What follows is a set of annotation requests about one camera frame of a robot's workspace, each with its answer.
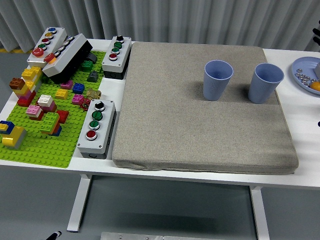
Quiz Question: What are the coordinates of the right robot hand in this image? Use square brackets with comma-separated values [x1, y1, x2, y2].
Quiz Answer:
[312, 26, 320, 46]

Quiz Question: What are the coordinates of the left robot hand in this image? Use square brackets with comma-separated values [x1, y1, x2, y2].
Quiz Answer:
[46, 230, 63, 240]

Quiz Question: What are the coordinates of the blue ribbed plastic cup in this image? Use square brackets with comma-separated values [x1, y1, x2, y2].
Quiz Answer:
[247, 62, 285, 105]
[202, 59, 235, 102]

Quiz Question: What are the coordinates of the blue plate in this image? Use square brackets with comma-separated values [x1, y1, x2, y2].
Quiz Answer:
[291, 56, 320, 95]

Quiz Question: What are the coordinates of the grey metal block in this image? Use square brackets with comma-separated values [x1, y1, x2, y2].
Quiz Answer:
[311, 58, 320, 79]

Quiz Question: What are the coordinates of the white table leg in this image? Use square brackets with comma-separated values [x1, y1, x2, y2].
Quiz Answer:
[66, 174, 92, 232]
[249, 186, 270, 240]

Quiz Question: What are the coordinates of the green lego baseplate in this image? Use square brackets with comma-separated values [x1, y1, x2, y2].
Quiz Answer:
[0, 50, 107, 170]

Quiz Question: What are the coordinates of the blue yellow grey brick stack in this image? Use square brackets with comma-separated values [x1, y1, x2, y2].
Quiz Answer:
[0, 120, 28, 150]

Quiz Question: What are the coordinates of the green orange blue brick stack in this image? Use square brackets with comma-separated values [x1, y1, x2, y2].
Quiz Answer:
[39, 111, 63, 137]

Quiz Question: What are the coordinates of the red lego brick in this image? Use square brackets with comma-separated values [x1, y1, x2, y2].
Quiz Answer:
[56, 109, 70, 124]

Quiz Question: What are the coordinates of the pink white red brick stack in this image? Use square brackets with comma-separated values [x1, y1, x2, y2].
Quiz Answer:
[26, 104, 45, 121]

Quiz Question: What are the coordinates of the four-button grey control box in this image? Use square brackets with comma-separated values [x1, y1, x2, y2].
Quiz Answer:
[101, 35, 133, 80]
[76, 99, 117, 160]

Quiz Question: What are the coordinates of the white-topped pink brick stack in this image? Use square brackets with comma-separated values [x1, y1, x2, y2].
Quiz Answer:
[34, 94, 58, 113]

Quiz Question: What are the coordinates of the magenta lego brick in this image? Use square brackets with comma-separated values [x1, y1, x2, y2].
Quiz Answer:
[60, 79, 74, 90]
[71, 93, 85, 105]

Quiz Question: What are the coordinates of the yellow lego brick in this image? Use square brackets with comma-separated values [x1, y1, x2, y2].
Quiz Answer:
[54, 88, 69, 100]

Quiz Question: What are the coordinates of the grey curtain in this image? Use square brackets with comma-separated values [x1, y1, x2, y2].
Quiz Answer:
[0, 0, 320, 55]

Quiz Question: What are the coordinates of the brown yellow red brick tower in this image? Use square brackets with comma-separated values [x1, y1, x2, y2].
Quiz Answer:
[9, 66, 44, 108]

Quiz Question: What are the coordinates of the blue lego brick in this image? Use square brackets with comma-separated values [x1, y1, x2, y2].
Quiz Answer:
[72, 82, 86, 95]

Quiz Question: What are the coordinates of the dark grey slope brick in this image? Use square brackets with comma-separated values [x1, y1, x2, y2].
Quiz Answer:
[86, 70, 99, 83]

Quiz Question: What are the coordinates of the grey-brown fabric mat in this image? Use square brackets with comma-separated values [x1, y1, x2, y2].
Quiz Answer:
[111, 41, 300, 175]

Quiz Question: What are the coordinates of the green lego brick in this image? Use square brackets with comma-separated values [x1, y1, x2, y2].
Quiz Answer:
[81, 60, 94, 72]

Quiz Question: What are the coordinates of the long grey black control box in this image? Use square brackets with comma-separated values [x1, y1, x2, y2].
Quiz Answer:
[42, 33, 94, 85]

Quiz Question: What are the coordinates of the five-button white control box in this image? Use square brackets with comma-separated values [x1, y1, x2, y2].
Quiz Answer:
[26, 26, 68, 70]

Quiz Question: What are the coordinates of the brass valve red handle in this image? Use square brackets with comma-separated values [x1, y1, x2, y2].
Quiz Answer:
[80, 87, 102, 110]

